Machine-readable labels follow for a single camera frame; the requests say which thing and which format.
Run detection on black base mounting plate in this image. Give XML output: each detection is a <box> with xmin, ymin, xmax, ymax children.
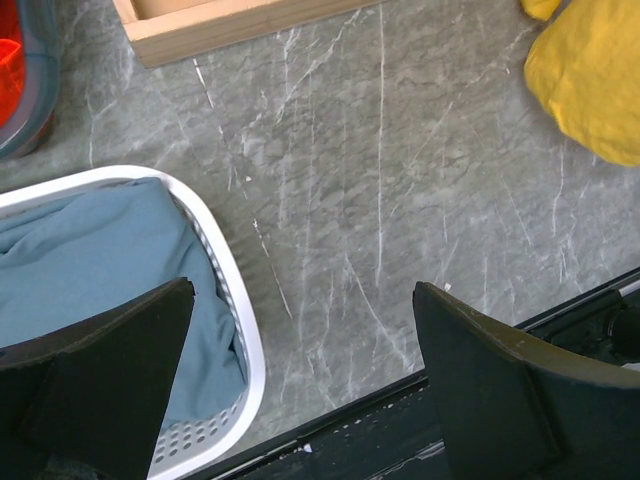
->
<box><xmin>204</xmin><ymin>271</ymin><xmax>639</xmax><ymax>479</ymax></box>

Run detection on white laundry basket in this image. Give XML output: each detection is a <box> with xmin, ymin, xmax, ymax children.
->
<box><xmin>0</xmin><ymin>164</ymin><xmax>268</xmax><ymax>480</ymax></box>

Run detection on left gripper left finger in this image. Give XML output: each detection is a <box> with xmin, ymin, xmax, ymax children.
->
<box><xmin>1</xmin><ymin>278</ymin><xmax>195</xmax><ymax>479</ymax></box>

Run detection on yellow shorts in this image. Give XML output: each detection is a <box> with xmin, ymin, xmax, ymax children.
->
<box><xmin>521</xmin><ymin>0</ymin><xmax>639</xmax><ymax>167</ymax></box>

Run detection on wooden hanger rack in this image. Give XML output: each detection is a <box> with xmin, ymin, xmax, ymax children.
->
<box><xmin>114</xmin><ymin>0</ymin><xmax>374</xmax><ymax>68</ymax></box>

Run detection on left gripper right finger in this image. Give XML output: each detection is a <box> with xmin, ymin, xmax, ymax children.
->
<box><xmin>413</xmin><ymin>282</ymin><xmax>639</xmax><ymax>479</ymax></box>

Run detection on grey tray under clothes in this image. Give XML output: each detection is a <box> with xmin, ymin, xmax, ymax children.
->
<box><xmin>1</xmin><ymin>1</ymin><xmax>60</xmax><ymax>159</ymax></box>

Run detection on blue cloth in basket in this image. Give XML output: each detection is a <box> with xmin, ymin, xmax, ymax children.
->
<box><xmin>1</xmin><ymin>178</ymin><xmax>247</xmax><ymax>427</ymax></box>

